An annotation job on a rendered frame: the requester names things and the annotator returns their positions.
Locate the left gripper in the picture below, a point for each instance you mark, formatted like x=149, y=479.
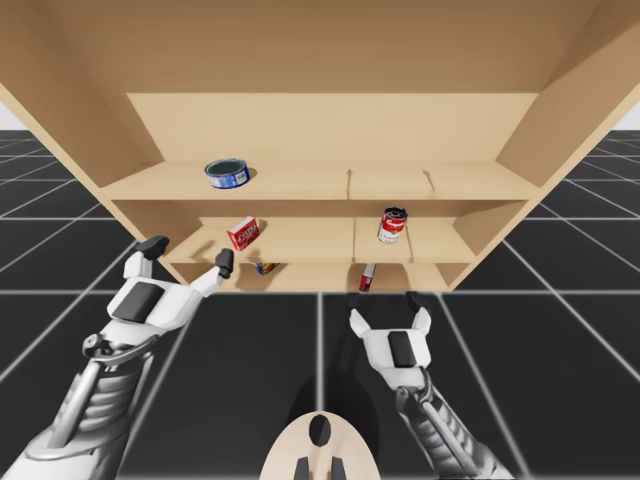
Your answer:
x=170, y=305

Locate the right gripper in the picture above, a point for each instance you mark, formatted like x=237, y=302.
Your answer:
x=380, y=355

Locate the dark red carton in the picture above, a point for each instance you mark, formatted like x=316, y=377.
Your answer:
x=367, y=279

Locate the blue and yellow rectangular can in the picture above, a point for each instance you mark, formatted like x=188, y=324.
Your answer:
x=267, y=268

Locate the red and white can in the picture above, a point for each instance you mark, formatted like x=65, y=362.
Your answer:
x=391, y=227

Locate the blue flat can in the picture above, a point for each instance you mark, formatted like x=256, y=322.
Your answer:
x=227, y=175

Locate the tan robot part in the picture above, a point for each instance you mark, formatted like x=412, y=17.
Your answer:
x=320, y=455

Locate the pale wooden shelf unit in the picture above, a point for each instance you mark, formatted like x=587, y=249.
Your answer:
x=325, y=125

